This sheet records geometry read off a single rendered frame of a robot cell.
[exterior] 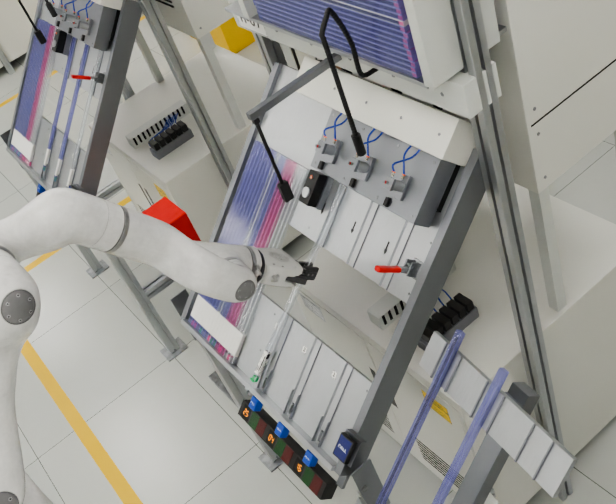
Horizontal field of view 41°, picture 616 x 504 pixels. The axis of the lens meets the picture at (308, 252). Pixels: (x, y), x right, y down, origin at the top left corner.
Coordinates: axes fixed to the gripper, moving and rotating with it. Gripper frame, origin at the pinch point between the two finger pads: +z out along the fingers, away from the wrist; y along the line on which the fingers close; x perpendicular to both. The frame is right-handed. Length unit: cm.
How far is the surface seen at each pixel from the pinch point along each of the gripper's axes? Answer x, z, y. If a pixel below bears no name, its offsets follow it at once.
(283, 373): 23.2, -0.4, -6.2
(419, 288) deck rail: -13.0, -0.2, -30.7
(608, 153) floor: -38, 175, 48
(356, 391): 13.3, -0.3, -27.3
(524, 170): -39, 20, -27
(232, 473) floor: 93, 42, 39
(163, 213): 20, 8, 73
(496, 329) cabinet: -0.2, 42.5, -23.9
